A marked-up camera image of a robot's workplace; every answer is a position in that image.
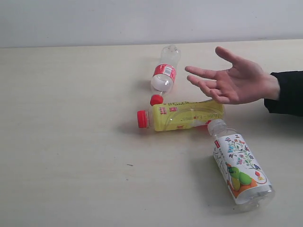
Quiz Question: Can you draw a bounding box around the person's open hand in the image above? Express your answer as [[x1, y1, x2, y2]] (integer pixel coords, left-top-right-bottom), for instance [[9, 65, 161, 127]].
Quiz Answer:
[[185, 46, 280, 105]]

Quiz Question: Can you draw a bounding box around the yellow label bottle red cap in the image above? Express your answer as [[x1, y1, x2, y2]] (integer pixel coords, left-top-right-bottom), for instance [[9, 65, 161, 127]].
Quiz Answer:
[[137, 100, 224, 132]]

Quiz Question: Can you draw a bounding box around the floral label clear bottle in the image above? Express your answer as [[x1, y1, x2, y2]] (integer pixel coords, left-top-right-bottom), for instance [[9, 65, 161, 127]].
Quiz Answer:
[[207, 119, 275, 211]]

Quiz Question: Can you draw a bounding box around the clear bottle red label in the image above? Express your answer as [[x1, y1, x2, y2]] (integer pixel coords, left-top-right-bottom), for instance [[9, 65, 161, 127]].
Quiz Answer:
[[150, 44, 181, 106]]

